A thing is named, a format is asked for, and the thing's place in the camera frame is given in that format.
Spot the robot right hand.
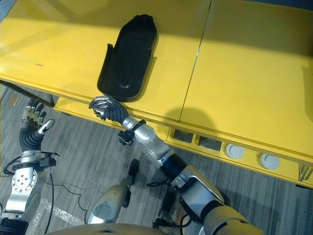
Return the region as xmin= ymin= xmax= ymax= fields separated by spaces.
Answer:
xmin=89 ymin=95 xmax=130 ymax=126

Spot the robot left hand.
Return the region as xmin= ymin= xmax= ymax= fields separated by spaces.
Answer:
xmin=19 ymin=98 xmax=56 ymax=153

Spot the black sole-shaped part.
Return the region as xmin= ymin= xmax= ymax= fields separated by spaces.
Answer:
xmin=97 ymin=14 xmax=159 ymax=103

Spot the yellow metal shelf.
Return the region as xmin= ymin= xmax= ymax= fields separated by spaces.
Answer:
xmin=0 ymin=0 xmax=313 ymax=189

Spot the dark robot foot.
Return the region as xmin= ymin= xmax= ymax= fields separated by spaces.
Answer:
xmin=128 ymin=159 xmax=140 ymax=179

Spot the silver robot leg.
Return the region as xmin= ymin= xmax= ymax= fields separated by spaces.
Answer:
xmin=87 ymin=176 xmax=134 ymax=225

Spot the silver robot torso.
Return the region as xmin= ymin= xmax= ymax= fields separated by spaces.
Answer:
xmin=47 ymin=222 xmax=162 ymax=235

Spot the white round knob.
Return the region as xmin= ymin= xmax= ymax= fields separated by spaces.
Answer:
xmin=225 ymin=143 xmax=245 ymax=160
xmin=259 ymin=153 xmax=280 ymax=170

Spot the bundle of metal rods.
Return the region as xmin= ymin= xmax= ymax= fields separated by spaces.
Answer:
xmin=297 ymin=164 xmax=312 ymax=182

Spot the black cable on floor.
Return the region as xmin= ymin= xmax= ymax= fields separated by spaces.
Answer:
xmin=44 ymin=172 xmax=89 ymax=235

